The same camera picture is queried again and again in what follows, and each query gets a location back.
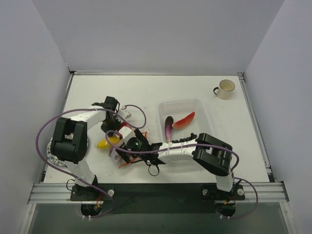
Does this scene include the clear zip top bag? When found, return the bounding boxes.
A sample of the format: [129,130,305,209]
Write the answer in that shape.
[95,134,142,168]

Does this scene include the fake purple eggplant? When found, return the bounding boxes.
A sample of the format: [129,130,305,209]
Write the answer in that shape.
[164,116,174,143]

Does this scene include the fake watermelon slice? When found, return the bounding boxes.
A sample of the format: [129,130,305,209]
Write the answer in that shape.
[172,112,195,130]

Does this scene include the fake dark grapes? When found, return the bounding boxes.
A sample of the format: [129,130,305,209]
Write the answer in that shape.
[172,133,197,143]

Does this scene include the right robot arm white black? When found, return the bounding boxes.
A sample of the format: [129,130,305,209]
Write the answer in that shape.
[117,127,234,199]

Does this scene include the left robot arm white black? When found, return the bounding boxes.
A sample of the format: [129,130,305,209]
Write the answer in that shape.
[51,96,121,200]

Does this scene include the white plastic basket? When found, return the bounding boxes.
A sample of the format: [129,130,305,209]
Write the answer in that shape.
[156,98,215,147]

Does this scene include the blue floral plate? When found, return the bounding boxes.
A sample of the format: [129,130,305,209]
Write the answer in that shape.
[46,138,66,167]

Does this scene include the cream enamel mug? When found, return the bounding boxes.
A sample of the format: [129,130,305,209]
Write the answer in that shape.
[213,79,235,100]

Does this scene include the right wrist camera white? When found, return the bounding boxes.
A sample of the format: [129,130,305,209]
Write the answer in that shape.
[118,126,136,144]

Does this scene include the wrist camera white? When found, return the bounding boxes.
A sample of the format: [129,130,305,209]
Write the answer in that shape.
[119,105,132,119]
[118,126,136,144]

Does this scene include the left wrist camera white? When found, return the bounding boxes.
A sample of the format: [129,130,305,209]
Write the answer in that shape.
[119,105,132,119]

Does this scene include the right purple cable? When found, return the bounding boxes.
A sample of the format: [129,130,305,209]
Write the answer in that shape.
[105,130,240,171]

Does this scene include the purple cable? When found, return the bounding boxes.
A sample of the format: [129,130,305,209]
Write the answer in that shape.
[35,104,147,218]
[105,130,240,171]

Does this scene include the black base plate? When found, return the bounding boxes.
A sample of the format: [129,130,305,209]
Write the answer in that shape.
[70,183,245,215]

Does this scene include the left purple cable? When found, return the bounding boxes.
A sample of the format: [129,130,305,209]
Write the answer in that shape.
[35,104,147,218]

